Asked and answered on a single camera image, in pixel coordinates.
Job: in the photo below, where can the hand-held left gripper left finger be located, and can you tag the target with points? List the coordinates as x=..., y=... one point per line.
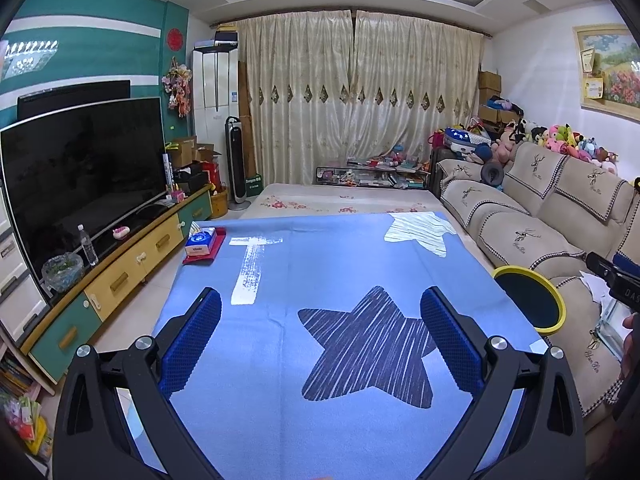
x=192, y=340

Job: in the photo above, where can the blue white star bag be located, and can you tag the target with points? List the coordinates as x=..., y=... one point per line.
x=460, y=138

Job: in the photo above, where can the pile of colourful books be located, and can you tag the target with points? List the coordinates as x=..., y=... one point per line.
x=25, y=410

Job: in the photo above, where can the glossy wall picture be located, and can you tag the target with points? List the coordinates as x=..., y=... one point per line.
x=27, y=60

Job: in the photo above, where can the yellow basket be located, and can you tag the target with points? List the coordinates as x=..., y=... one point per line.
x=219, y=204

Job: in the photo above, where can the person's right hand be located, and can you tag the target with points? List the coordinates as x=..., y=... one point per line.
x=632, y=342

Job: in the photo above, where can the clear water bottle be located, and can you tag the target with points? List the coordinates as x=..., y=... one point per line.
x=88, y=247

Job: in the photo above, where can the beige patterned curtain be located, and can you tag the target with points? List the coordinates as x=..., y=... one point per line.
x=415, y=90
x=295, y=100

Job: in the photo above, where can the cluttered glass low table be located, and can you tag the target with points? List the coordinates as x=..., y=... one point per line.
x=370, y=177

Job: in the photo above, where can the beige floral floor mat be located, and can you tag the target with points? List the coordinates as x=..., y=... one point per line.
x=325, y=200

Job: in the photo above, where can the dark flat box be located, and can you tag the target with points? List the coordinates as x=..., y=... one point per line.
x=226, y=38

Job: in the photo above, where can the clear plastic bag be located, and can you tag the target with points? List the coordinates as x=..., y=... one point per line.
x=610, y=327

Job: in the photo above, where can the hanging flower decoration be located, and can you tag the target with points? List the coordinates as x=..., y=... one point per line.
x=177, y=87

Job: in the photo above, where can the blue tissue pack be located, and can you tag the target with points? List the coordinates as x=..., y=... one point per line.
x=200, y=245

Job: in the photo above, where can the small pink item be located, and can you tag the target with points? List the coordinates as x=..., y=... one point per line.
x=121, y=232

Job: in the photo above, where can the white drawer unit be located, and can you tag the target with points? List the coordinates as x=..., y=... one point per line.
x=15, y=300

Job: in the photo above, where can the pink plush doll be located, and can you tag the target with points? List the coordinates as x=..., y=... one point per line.
x=505, y=147

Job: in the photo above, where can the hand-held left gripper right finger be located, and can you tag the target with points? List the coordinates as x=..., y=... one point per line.
x=450, y=340

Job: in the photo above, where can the glass bowl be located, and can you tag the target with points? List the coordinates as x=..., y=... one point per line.
x=62, y=272

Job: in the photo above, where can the yellow-rimmed black trash bin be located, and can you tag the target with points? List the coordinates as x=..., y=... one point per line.
x=530, y=300

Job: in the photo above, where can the blue star-print tablecloth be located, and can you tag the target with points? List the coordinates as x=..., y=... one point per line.
x=300, y=270

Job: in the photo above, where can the black bag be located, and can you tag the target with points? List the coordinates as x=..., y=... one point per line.
x=191, y=182

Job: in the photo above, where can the beige paper card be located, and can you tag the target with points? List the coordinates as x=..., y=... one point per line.
x=588, y=60

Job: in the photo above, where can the black tower fan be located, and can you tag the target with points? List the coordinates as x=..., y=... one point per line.
x=237, y=160

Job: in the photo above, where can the black wall screen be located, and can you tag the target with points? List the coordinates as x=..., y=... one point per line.
x=75, y=97

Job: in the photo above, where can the large black television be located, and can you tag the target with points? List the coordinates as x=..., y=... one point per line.
x=75, y=185

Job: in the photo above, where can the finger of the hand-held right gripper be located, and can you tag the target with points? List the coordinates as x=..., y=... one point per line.
x=600, y=265

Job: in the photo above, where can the row of plush toys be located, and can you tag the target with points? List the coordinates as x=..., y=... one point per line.
x=565, y=135

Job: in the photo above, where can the open cardboard boxes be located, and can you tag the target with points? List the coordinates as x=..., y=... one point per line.
x=192, y=150

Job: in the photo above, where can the white paper sheets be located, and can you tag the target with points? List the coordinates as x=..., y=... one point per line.
x=595, y=287

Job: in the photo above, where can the white patterned tube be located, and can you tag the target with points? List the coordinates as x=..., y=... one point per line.
x=169, y=172

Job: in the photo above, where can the white standing air conditioner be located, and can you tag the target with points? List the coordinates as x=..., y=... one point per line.
x=215, y=90

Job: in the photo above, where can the green and yellow television cabinet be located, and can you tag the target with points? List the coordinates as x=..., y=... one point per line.
x=125, y=280

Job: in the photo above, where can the green box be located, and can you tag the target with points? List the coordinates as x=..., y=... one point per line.
x=253, y=187

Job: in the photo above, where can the cardboard box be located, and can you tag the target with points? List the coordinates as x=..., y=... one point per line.
x=490, y=85
x=492, y=116

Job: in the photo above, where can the beige sofa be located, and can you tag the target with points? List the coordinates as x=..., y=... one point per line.
x=520, y=230

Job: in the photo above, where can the yellow paper card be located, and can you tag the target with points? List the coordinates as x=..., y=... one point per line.
x=595, y=87

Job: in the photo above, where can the red round wall decoration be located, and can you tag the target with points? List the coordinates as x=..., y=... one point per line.
x=174, y=39

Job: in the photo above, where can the red tray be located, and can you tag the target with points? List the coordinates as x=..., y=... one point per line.
x=218, y=247

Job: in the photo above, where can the framed flower painting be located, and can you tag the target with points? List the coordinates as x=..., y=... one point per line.
x=622, y=70

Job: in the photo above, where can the brown cardboard panel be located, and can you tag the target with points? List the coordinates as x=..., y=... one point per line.
x=246, y=110

